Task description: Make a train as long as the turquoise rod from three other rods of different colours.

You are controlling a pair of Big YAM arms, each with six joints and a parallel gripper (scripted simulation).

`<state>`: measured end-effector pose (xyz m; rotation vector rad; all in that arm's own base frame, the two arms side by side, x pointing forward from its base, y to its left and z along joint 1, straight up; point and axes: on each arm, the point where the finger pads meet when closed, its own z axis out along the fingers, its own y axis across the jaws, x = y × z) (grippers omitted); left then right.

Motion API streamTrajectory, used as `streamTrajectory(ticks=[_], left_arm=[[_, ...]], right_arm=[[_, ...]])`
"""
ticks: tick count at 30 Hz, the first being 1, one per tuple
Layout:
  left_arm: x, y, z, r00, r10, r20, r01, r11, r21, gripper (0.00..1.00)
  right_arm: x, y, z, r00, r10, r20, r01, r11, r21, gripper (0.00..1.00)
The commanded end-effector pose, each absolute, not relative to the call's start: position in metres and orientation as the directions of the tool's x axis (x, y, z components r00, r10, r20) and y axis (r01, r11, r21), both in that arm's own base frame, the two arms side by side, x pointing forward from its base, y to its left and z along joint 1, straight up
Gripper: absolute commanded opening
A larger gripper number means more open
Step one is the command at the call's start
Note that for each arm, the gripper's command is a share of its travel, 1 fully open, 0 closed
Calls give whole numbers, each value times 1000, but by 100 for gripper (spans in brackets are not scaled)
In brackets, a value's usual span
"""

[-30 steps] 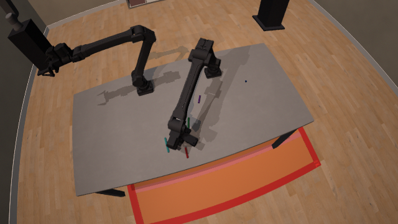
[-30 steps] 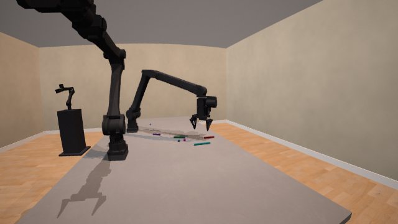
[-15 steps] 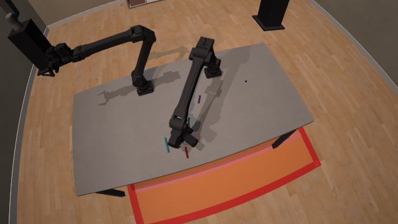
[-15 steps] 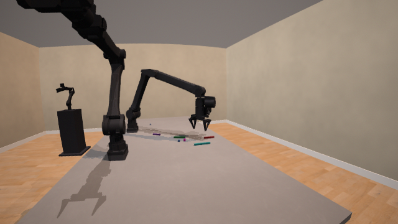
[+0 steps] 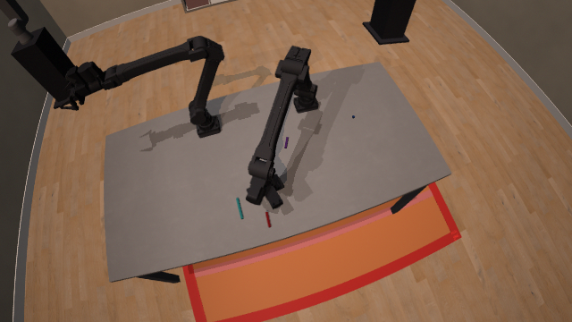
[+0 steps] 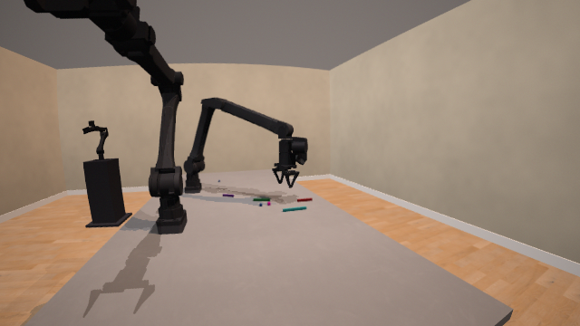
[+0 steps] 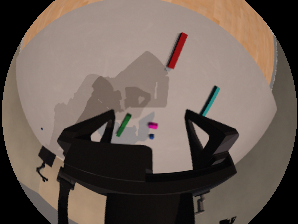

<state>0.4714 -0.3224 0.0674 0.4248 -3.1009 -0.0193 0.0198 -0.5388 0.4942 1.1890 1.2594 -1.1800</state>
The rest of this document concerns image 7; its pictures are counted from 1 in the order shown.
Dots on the turquoise rod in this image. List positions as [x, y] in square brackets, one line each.
[210, 101]

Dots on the red rod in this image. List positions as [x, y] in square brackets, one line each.
[177, 50]

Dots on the magenta rod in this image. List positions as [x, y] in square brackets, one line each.
[152, 125]

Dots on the green rod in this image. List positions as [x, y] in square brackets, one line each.
[123, 125]

